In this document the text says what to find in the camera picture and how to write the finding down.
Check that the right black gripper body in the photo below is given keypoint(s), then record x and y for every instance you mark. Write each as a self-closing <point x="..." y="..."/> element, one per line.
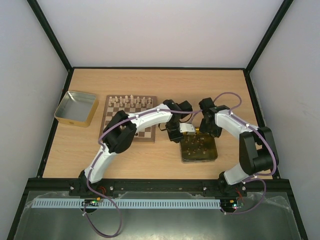
<point x="213" y="132"/>

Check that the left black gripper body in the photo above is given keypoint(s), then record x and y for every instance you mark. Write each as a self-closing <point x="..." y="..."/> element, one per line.
<point x="170" y="128"/>

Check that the gold tin with pieces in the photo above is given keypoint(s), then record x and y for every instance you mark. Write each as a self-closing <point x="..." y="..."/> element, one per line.
<point x="198" y="147"/>

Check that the wooden chess board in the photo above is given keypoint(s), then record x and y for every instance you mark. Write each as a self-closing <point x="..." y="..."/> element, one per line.
<point x="130" y="104"/>

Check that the gold tin lid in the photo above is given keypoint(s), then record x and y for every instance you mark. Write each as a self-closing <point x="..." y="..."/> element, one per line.
<point x="77" y="109"/>

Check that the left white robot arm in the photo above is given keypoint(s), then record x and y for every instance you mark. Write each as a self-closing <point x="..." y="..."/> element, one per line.
<point x="119" y="133"/>

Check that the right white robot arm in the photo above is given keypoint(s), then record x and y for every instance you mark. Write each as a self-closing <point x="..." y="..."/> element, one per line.
<point x="257" y="150"/>

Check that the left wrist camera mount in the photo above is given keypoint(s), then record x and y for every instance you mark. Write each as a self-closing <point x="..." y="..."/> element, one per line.
<point x="187" y="128"/>

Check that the grey slotted cable duct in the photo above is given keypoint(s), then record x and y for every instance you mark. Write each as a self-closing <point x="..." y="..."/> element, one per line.
<point x="72" y="203"/>

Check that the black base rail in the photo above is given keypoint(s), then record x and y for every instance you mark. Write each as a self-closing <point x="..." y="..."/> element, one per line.
<point x="115" y="187"/>

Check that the black frame right post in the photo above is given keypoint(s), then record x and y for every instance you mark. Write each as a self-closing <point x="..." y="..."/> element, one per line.
<point x="277" y="19"/>

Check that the black frame post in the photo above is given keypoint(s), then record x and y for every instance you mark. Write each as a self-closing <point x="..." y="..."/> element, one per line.
<point x="277" y="19"/>
<point x="39" y="14"/>

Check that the black frame left post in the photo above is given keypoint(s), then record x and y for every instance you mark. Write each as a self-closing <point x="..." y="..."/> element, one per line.
<point x="39" y="14"/>

